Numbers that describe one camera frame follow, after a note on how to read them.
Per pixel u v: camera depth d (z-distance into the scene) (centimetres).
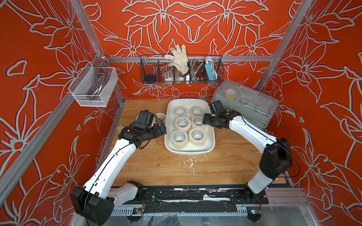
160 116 107
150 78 98
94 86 76
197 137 95
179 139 95
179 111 110
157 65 95
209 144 92
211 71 87
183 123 104
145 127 54
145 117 55
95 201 36
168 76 94
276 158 44
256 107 89
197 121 101
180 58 88
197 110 110
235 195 73
